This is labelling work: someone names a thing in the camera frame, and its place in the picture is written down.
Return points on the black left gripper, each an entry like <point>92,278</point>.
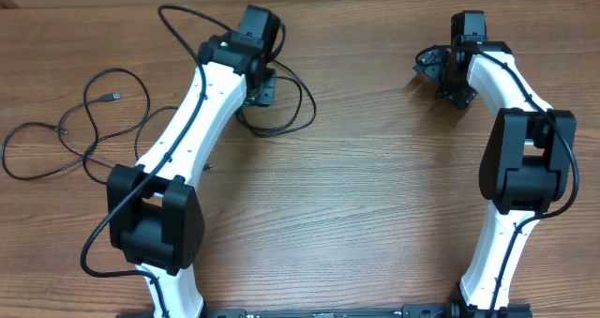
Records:
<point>268,95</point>

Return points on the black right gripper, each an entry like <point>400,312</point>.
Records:
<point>429,64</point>

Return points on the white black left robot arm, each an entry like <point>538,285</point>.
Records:
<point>154,216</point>

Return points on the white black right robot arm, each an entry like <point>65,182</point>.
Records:
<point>528,172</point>

